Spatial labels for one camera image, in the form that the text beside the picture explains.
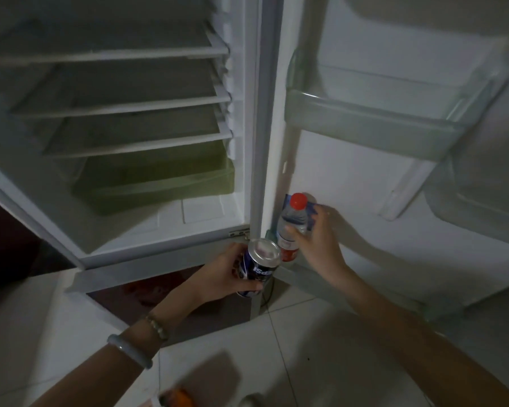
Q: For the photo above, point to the person's left hand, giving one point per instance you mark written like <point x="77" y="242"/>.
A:
<point x="218" y="277"/>

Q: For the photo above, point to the person's right hand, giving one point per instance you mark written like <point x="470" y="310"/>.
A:
<point x="324" y="250"/>

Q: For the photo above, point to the person's right thumb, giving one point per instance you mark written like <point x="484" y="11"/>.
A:
<point x="299" y="237"/>

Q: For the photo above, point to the person's left thumb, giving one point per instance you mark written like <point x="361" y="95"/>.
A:
<point x="251" y="287"/>

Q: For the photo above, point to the red-capped water bottle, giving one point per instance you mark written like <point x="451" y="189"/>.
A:
<point x="292" y="216"/>

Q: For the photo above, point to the blue soda can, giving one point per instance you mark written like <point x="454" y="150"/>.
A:
<point x="264" y="257"/>

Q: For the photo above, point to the person's right forearm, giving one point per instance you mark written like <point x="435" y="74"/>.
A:
<point x="407" y="334"/>

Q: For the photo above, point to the person's left forearm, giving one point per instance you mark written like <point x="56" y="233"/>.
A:
<point x="101" y="377"/>

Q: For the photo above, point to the blue carton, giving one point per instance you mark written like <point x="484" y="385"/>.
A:
<point x="286" y="202"/>

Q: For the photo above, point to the dark red freezer door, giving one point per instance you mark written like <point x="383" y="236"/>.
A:
<point x="203" y="317"/>

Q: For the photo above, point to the white refrigerator door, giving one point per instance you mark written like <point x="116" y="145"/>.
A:
<point x="348" y="173"/>

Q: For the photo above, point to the wide clear door bin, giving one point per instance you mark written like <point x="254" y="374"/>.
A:
<point x="364" y="122"/>

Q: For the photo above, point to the orange object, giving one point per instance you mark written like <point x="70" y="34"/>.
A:
<point x="178" y="398"/>

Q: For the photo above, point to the green crisper drawer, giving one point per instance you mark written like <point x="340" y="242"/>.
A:
<point x="161" y="188"/>

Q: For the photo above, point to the pale jade bangle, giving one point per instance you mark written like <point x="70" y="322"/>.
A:
<point x="129" y="351"/>

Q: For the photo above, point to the white refrigerator body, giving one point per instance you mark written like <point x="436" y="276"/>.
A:
<point x="118" y="237"/>

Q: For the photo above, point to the glass refrigerator shelf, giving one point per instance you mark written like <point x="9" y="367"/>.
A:
<point x="123" y="103"/>
<point x="110" y="52"/>
<point x="144" y="141"/>

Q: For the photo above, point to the small clear door bin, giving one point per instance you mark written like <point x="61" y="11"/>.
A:
<point x="479" y="207"/>

